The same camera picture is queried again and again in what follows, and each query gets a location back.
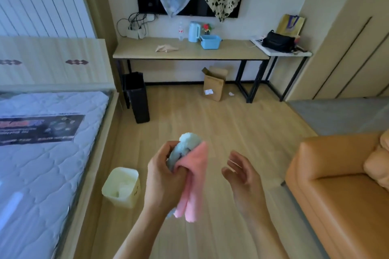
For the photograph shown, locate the person's left hand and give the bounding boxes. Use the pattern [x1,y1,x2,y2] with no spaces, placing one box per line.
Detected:
[144,141,189,212]

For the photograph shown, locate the person's right hand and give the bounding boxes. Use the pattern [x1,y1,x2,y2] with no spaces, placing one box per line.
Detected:
[221,150,268,218]

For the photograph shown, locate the light blue cloth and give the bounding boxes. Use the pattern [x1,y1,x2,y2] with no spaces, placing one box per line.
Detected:
[166,133,203,219]

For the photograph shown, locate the pink cloth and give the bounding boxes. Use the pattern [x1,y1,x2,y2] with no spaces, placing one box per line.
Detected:
[173,142,209,223]

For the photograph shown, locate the person's right forearm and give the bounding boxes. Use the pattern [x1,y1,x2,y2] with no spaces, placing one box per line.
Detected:
[242,212,290,259]

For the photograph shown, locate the person's left forearm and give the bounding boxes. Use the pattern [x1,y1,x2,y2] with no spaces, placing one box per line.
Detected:
[113,204,169,259]

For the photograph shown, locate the black waste bin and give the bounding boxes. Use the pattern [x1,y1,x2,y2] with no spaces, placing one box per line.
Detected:
[122,72,150,124]

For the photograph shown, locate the cream waste bin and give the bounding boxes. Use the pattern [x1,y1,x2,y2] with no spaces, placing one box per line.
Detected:
[102,167,141,209]

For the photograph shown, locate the cardboard box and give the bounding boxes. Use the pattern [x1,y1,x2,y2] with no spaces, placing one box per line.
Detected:
[202,66,229,102]

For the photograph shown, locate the long wooden desk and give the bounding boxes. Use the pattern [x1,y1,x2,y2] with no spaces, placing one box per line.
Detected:
[112,37,270,104]

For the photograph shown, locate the beige crumpled cloth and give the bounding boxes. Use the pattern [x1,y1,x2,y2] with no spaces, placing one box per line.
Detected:
[155,44,179,53]

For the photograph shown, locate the orange leather sofa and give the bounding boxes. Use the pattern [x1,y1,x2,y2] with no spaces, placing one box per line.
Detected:
[285,130,389,259]

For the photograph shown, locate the blue plastic box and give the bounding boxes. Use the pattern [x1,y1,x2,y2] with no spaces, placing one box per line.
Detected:
[200,35,222,50]

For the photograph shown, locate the white power strip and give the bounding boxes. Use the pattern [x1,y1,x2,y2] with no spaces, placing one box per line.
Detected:
[127,27,146,39]

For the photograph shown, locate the blue electric kettle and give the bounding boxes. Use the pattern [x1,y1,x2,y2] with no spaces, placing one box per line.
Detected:
[188,21,202,43]

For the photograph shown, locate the grey rug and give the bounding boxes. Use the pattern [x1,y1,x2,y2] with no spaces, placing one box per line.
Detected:
[287,97,389,136]

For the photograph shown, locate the white quilted mattress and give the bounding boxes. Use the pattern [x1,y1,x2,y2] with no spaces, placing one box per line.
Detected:
[0,91,110,259]

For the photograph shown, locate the black mattress label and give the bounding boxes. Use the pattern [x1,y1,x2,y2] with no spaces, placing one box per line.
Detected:
[0,114,85,146]

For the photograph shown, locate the small white side table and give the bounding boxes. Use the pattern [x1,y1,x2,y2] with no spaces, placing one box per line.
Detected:
[250,39,312,102]

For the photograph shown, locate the black bag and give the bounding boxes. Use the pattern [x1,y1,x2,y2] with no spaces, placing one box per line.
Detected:
[262,30,296,53]

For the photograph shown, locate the orange sofa cushion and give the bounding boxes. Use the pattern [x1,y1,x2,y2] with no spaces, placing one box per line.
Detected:
[363,130,389,191]

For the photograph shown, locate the yellow paper bag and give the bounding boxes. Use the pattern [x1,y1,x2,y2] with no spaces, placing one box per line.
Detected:
[276,14,306,38]

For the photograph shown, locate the wooden bed frame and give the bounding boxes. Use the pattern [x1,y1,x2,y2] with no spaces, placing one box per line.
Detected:
[0,36,120,259]

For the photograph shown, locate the black cables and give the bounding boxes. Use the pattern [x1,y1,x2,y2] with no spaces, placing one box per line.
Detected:
[116,12,156,38]

